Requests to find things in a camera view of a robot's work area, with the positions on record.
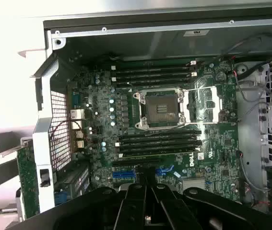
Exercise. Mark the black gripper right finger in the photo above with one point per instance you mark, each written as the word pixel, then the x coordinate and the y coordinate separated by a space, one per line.
pixel 164 210

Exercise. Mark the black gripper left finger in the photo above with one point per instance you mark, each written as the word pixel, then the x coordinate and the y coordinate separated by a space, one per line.
pixel 131 208

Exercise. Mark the blue expansion slot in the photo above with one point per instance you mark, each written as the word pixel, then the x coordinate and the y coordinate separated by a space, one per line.
pixel 123 173

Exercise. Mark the silver chipset heatsink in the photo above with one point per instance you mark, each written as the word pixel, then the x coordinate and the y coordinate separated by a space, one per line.
pixel 194 183

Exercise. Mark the black expansion slot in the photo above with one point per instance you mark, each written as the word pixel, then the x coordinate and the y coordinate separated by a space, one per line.
pixel 126 163

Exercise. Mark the black RAM slot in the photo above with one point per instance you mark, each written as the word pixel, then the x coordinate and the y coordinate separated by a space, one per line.
pixel 159 152
pixel 159 145
pixel 159 134
pixel 155 62
pixel 150 82
pixel 159 140
pixel 155 75
pixel 150 69

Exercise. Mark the blue card retention clip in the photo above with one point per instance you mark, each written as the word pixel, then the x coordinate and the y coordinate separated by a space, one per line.
pixel 60 197

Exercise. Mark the green Dell motherboard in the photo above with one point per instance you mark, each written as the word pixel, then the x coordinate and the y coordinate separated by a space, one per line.
pixel 222 153

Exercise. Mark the thin metal locking lever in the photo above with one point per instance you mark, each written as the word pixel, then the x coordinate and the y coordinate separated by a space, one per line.
pixel 174 128
pixel 199 89

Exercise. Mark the CPU socket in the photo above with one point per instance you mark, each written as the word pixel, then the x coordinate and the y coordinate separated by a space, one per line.
pixel 161 107

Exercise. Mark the metal socket cover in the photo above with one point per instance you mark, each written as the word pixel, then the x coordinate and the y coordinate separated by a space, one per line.
pixel 217 95

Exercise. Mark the round coin cell battery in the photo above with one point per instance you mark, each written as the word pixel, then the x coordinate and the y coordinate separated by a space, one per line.
pixel 221 76

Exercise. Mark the open black PC case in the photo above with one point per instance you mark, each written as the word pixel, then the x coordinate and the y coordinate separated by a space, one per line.
pixel 150 45

